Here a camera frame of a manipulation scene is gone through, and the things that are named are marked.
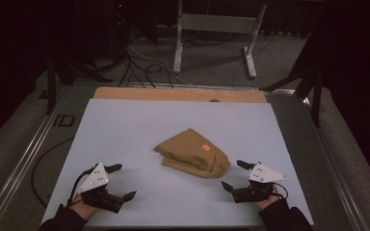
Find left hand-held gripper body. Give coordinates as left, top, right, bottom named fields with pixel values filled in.
left=76, top=162, right=125, bottom=214

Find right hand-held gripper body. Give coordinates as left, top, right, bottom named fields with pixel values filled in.
left=230, top=162, right=289, bottom=204

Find tan pants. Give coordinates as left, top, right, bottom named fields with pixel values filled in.
left=153, top=128, right=231, bottom=179

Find person's right hand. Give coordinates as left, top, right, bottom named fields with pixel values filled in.
left=253, top=184, right=282, bottom=212

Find person's left hand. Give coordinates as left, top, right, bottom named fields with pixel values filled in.
left=68, top=193, right=101, bottom=222

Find white table mat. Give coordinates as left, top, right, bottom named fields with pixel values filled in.
left=40, top=98, right=315, bottom=227

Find black tripod stand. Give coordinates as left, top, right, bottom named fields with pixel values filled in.
left=259, top=28, right=325, bottom=128
left=45, top=54, right=114, bottom=116

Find dark equipment tower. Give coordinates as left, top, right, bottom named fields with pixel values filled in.
left=107, top=0, right=133, bottom=61

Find white metal stand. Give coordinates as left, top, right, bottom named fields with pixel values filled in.
left=172, top=0, right=268, bottom=80

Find left hand-held gripper cable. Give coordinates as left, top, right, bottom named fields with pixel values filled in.
left=66, top=167, right=96, bottom=208

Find hand-held gripper cable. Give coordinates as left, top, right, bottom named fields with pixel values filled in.
left=66, top=167, right=96, bottom=208
left=271, top=181, right=290, bottom=200

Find right hand-held gripper cable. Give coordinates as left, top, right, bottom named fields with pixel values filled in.
left=271, top=181, right=290, bottom=200

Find long black floor cable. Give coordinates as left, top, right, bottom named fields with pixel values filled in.
left=31, top=137, right=75, bottom=208

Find aluminium floor rail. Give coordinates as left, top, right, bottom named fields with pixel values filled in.
left=0, top=86, right=72, bottom=231
left=301, top=95, right=370, bottom=231

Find black floor cable loop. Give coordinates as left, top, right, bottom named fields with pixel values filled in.
left=145, top=63, right=175, bottom=90

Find white floor cable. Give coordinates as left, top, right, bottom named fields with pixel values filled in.
left=127, top=43, right=195, bottom=87

